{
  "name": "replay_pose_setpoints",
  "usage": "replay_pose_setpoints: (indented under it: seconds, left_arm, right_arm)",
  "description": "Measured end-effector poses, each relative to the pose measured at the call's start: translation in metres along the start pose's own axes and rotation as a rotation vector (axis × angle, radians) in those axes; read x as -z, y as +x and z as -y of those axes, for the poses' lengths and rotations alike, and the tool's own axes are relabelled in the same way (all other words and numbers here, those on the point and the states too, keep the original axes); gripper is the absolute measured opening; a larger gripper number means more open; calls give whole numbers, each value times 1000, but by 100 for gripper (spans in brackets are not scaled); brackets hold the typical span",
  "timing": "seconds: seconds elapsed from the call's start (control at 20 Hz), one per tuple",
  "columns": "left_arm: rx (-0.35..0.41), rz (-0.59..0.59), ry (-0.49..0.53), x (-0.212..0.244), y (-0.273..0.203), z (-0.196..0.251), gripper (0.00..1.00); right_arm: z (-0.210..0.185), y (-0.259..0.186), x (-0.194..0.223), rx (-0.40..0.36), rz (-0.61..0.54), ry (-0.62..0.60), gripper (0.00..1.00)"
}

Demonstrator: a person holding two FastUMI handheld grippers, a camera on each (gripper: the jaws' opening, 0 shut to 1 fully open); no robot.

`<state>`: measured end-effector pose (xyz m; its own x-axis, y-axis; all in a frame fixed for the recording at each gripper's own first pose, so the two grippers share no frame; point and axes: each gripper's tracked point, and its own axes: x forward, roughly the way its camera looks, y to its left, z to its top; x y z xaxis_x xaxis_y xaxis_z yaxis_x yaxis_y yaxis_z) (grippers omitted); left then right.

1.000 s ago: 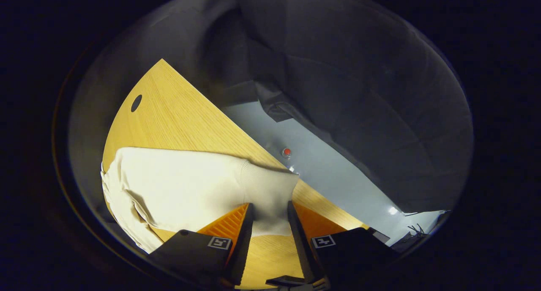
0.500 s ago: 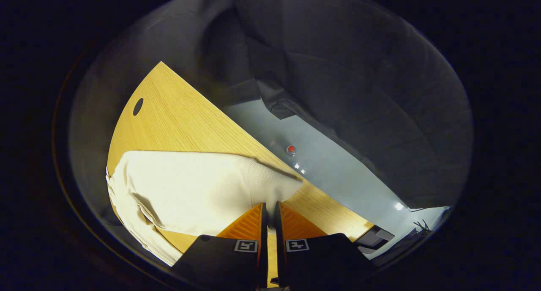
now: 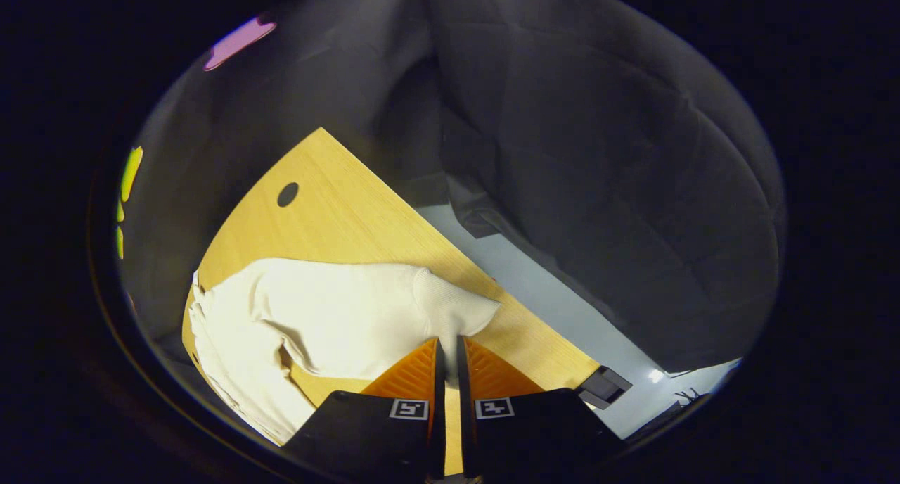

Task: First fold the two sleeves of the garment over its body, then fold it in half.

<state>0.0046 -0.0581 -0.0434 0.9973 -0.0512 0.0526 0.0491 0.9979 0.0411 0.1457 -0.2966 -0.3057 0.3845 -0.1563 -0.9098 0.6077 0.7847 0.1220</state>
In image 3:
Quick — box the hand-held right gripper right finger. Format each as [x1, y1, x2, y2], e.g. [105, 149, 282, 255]
[457, 335, 628, 479]

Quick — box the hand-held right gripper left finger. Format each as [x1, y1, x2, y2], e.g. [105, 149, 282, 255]
[280, 336, 446, 482]

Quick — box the cream white sweater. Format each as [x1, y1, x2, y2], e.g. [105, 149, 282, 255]
[188, 257, 502, 446]

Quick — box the black backdrop cloth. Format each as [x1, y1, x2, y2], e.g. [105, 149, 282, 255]
[116, 0, 787, 376]

